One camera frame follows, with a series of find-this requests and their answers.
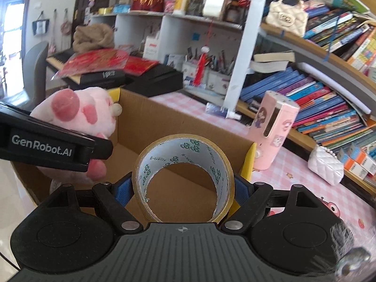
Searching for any grey fuzzy object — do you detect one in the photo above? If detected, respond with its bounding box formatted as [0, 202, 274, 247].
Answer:
[329, 220, 372, 277]

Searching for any blue white small box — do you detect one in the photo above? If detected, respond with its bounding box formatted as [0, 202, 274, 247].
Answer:
[164, 53, 185, 67]

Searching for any small red paper packet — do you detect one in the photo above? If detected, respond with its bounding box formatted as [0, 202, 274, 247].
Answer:
[123, 56, 159, 75]

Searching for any brown packing tape roll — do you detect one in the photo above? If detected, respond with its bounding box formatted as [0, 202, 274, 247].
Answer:
[132, 134, 235, 223]

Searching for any dark blue spray bottle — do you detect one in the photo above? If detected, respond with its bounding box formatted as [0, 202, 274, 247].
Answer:
[206, 102, 243, 121]

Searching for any cream pearl-handled handbag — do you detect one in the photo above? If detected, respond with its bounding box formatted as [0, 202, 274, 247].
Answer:
[265, 0, 309, 37]

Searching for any white shelf unit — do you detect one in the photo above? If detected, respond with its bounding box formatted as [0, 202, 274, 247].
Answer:
[88, 0, 271, 115]

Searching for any pink hanging bag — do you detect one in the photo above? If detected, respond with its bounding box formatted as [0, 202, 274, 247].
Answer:
[60, 7, 72, 37]

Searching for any white floral pen holder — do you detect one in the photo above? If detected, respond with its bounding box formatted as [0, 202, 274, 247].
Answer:
[182, 56, 206, 86]
[206, 50, 235, 91]

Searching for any yellow cardboard box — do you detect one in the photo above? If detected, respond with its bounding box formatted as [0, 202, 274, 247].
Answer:
[10, 87, 257, 224]

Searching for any black small case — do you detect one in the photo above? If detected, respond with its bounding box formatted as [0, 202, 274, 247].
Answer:
[248, 95, 265, 112]

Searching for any pile of slanted books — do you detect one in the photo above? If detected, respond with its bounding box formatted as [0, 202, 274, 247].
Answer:
[304, 4, 376, 74]

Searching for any black keyboard piano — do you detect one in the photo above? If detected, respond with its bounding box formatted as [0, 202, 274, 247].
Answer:
[125, 64, 191, 97]

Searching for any large red paper packet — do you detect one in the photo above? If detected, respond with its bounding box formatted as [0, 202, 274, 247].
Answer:
[51, 48, 130, 78]

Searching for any black electronic keyboard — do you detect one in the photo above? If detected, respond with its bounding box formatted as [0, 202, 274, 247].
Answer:
[45, 48, 89, 84]

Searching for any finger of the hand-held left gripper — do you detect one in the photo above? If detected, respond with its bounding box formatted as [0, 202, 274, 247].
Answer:
[88, 137, 114, 172]

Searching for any orange white carton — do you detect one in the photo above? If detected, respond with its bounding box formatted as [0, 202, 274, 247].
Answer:
[338, 144, 376, 180]

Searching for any pink pig plush toy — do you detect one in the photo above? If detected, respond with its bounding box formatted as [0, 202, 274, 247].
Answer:
[29, 87, 122, 185]

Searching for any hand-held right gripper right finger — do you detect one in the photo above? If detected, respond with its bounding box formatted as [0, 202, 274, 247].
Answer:
[222, 174, 309, 232]

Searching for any brown bundled cloth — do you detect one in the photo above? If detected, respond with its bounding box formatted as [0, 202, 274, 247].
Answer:
[73, 23, 115, 53]

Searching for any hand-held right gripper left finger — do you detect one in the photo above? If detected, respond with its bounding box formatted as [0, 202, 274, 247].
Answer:
[60, 173, 141, 232]

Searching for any grey chair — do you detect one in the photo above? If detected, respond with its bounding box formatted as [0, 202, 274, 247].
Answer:
[22, 41, 49, 112]

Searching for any white quilted small purse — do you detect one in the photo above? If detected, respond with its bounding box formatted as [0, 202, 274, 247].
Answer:
[308, 145, 345, 186]

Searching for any white canister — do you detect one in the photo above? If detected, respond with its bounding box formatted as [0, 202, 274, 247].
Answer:
[173, 0, 191, 15]

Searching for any row of colourful books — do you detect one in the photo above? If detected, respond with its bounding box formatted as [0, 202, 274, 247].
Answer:
[239, 66, 369, 150]

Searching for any dark hanging tote bag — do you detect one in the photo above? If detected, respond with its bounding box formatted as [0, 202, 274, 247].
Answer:
[32, 11, 49, 36]

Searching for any wooden bookshelf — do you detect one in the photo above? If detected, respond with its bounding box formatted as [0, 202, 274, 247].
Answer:
[235, 0, 376, 197]

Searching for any pink cartoon girl container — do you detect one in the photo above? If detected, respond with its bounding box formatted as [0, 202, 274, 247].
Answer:
[249, 90, 300, 171]

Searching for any red tassel ornament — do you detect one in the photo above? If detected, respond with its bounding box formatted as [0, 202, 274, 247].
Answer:
[192, 45, 210, 86]

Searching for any black long box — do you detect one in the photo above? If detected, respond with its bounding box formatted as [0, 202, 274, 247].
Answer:
[63, 70, 127, 90]

